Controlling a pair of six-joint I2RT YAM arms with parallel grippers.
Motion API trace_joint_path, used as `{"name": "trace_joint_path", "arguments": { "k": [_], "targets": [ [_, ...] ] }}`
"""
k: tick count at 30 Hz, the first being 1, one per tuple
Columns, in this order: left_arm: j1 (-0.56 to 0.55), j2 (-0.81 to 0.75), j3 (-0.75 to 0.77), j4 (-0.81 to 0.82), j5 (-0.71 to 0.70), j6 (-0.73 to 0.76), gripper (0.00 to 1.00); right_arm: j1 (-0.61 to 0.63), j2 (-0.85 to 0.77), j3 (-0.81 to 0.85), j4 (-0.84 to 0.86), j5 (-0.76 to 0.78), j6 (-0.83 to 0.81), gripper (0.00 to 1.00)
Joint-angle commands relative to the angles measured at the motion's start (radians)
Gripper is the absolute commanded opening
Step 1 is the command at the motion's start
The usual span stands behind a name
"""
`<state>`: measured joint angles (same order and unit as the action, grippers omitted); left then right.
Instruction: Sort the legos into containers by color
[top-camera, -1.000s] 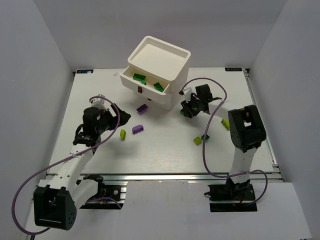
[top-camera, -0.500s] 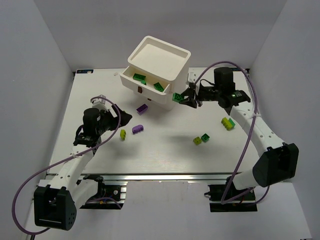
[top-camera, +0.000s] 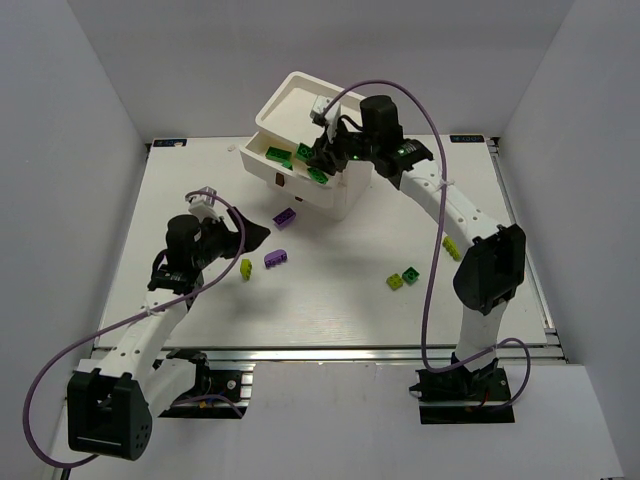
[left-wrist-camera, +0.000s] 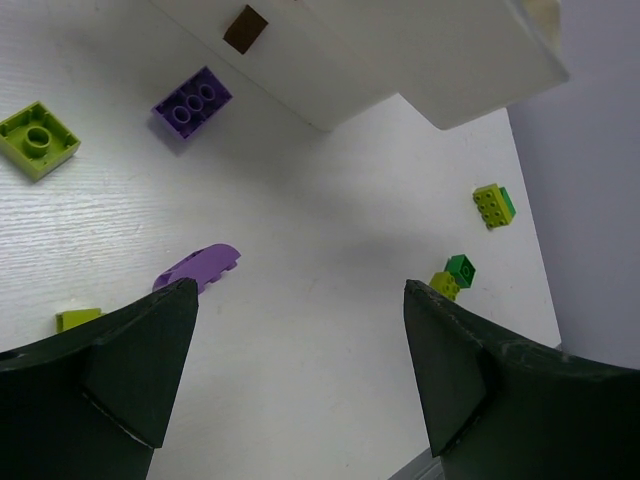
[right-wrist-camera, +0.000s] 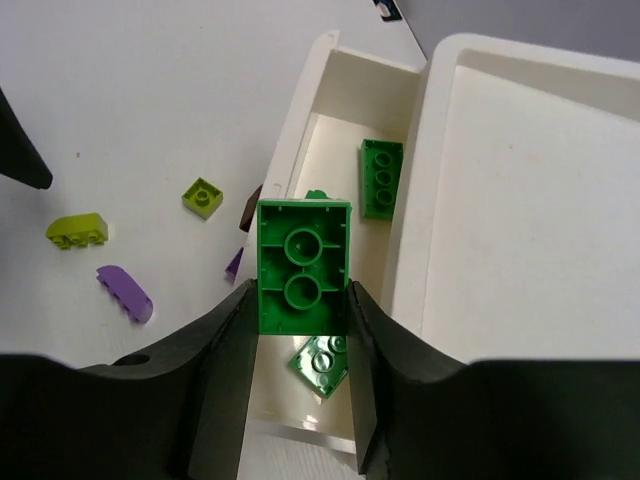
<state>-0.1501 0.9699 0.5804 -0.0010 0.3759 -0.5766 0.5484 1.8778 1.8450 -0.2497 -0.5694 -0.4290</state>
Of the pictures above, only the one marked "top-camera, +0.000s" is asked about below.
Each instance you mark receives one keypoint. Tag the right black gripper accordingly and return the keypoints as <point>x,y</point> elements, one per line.
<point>328,152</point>

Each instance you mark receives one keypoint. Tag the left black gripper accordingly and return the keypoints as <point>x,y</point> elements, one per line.
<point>228,239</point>

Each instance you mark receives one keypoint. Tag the white drawer cabinet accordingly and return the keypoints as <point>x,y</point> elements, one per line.
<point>294,127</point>

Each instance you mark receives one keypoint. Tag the dark green long lego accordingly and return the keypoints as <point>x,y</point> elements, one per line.
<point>277,154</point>

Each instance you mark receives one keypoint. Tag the green square lego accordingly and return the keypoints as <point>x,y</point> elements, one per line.
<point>410,275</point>

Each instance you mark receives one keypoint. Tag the lime long lego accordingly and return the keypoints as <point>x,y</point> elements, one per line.
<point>246,268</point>
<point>451,248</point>

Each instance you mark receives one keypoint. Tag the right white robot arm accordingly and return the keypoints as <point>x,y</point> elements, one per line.
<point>493,255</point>

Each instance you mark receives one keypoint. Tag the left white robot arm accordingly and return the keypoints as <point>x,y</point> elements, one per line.
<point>111,408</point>

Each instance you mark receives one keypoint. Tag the purple rectangular lego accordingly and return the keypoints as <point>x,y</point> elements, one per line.
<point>284,218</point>

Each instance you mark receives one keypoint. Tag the purple rounded lego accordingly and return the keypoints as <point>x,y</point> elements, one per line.
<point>275,258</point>

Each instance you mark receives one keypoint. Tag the right blue label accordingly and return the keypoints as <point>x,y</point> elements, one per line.
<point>466,138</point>

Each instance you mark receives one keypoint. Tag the blue label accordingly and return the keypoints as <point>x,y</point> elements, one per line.
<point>169,143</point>
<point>466,138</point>

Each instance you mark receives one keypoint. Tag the left blue label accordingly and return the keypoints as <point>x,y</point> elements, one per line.
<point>169,143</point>

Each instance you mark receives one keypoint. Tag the lime square lego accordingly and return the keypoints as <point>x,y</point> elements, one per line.
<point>395,281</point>

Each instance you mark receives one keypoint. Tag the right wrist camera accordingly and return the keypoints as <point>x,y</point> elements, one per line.
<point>325,113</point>

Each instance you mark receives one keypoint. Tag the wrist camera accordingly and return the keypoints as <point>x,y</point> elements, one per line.
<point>201,204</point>
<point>325,113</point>

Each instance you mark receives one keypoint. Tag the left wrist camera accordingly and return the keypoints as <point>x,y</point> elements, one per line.
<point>201,204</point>

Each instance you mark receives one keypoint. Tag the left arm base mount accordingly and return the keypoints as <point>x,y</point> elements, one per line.
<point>215,394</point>

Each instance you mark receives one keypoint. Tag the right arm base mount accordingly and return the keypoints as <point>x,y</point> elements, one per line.
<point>459,397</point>

